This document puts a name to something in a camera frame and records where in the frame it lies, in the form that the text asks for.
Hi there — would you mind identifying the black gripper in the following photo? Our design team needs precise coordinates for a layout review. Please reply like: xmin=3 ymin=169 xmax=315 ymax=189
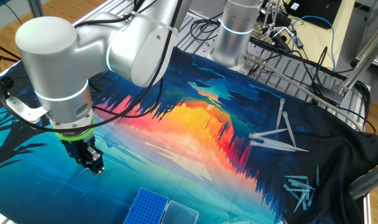
xmin=61 ymin=136 xmax=105 ymax=176

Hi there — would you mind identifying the blue pipette tip rack box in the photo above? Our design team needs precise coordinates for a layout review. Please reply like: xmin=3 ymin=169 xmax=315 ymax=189
xmin=122 ymin=187 xmax=200 ymax=224

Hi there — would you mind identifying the large clear pipette tip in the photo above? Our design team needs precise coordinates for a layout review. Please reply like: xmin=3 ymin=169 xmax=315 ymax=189
xmin=249 ymin=139 xmax=297 ymax=153
xmin=281 ymin=111 xmax=298 ymax=148
xmin=254 ymin=136 xmax=310 ymax=154
xmin=247 ymin=128 xmax=288 ymax=140
xmin=275 ymin=98 xmax=286 ymax=131

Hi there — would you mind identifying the printed forest sunset cloth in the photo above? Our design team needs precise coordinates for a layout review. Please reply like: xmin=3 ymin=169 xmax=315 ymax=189
xmin=0 ymin=46 xmax=378 ymax=224

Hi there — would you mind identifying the metal clamp stand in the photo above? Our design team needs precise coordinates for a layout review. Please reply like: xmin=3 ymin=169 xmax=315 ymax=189
xmin=259 ymin=0 xmax=295 ymax=43

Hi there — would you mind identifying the black power adapter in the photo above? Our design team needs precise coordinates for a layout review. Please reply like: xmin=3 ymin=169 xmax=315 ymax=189
xmin=313 ymin=81 xmax=345 ymax=106

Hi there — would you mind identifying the beige desk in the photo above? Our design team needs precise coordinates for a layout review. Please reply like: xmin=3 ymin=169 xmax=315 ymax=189
xmin=282 ymin=0 xmax=359 ymax=73

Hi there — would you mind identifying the black electronics box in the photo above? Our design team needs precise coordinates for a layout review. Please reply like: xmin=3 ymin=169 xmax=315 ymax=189
xmin=284 ymin=0 xmax=344 ymax=30

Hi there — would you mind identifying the white equipment rack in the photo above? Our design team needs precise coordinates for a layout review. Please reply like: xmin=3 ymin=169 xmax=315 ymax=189
xmin=355 ymin=0 xmax=378 ymax=71

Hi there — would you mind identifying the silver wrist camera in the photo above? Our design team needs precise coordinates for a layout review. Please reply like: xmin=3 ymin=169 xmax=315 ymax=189
xmin=4 ymin=95 xmax=50 ymax=125

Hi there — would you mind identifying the aluminium frame post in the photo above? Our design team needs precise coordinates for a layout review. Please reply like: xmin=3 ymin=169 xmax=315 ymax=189
xmin=349 ymin=159 xmax=378 ymax=200
xmin=26 ymin=0 xmax=46 ymax=19
xmin=338 ymin=17 xmax=378 ymax=98

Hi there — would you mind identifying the coiled black cable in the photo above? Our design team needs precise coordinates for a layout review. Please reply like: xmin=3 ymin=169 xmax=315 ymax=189
xmin=188 ymin=11 xmax=223 ymax=43

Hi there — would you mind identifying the grey corrugated hose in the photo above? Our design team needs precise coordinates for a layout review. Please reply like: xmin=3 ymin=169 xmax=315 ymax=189
xmin=243 ymin=52 xmax=364 ymax=133

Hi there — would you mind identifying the blue cable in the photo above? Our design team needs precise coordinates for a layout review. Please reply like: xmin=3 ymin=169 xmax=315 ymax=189
xmin=288 ymin=14 xmax=336 ymax=72

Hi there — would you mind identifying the black cable bundle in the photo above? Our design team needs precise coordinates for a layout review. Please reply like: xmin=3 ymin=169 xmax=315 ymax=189
xmin=247 ymin=35 xmax=377 ymax=135

